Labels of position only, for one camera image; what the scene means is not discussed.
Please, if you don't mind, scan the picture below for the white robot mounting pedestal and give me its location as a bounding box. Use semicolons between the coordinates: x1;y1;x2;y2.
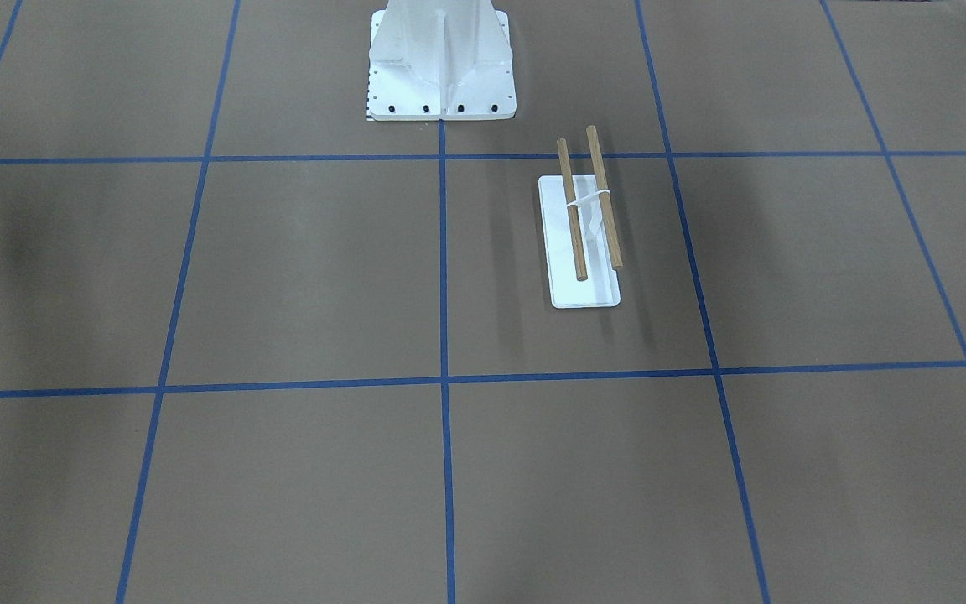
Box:
366;1;517;122

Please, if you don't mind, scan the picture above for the white wooden towel rack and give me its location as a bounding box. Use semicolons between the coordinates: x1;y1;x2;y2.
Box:
538;125;625;310

